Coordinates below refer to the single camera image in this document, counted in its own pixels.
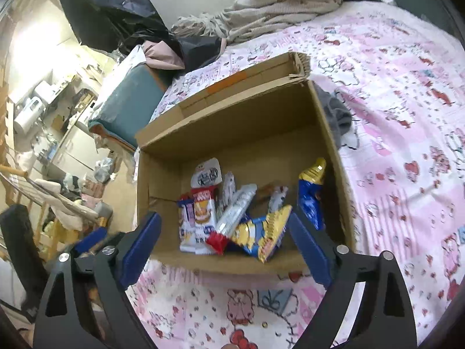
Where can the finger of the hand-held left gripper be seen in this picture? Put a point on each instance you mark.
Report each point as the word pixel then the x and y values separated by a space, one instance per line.
pixel 93 235

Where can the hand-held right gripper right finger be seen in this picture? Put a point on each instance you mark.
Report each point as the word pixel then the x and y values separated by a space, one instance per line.
pixel 308 254

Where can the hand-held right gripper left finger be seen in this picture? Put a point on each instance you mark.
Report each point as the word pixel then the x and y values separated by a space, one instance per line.
pixel 141 251

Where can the yellow blue cartoon snack packet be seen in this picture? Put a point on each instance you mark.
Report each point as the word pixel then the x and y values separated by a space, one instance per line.
pixel 261 236

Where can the white blue cartoon snack packet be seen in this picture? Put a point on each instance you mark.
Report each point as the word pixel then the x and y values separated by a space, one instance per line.
pixel 187 225

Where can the small grey sachet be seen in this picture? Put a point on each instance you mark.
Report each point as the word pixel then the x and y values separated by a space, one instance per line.
pixel 278 198

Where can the red white burger snack packet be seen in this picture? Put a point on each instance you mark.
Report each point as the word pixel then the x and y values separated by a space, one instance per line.
pixel 204 207

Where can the long clear red-ended snack packet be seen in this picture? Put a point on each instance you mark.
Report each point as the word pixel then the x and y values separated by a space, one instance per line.
pixel 234 212

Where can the white packet with dark label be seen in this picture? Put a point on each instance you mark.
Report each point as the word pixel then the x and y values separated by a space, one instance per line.
pixel 207 174

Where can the brown cardboard box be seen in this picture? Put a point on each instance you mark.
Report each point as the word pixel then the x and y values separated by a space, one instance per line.
pixel 254 134

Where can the white towel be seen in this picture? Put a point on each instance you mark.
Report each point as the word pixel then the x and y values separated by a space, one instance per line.
pixel 67 209

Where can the white plastic bag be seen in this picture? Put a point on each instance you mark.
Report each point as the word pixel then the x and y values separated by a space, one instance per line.
pixel 102 169

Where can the wooden rod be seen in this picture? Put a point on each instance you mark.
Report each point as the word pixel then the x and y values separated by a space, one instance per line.
pixel 12 169

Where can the grey cabinet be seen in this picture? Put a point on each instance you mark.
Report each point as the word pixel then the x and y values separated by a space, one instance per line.
pixel 72 149

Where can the white kitchen appliance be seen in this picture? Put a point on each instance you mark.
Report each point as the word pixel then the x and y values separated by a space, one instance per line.
pixel 27 116

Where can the grey cloth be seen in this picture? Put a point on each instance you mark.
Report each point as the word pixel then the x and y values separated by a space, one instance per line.
pixel 339 116

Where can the pink cartoon print bedsheet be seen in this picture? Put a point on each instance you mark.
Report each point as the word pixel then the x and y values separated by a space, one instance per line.
pixel 399 98

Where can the pink garment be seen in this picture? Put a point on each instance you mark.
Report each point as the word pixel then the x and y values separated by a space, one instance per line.
pixel 161 56

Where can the dark navy cloth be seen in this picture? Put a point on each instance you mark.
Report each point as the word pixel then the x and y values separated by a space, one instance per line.
pixel 201 51

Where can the black plastic bag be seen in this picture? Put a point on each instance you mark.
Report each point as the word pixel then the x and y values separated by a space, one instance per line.
pixel 109 7

